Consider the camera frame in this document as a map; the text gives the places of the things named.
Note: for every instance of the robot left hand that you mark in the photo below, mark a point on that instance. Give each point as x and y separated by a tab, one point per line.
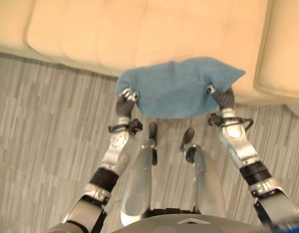
125	104

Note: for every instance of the blue cushion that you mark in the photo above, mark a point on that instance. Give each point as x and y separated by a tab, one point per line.
173	85

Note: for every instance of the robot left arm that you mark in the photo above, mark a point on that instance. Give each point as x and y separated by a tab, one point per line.
103	170

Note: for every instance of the cream leather sofa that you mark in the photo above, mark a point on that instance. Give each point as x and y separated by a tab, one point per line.
149	38

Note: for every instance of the robot right leg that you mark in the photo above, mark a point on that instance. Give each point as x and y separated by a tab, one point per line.
200	170

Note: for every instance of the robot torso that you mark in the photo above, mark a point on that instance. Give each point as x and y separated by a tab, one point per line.
186	223

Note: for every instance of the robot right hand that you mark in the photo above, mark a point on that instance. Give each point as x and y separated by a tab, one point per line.
224	98

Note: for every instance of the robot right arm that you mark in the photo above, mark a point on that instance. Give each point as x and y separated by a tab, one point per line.
249	157

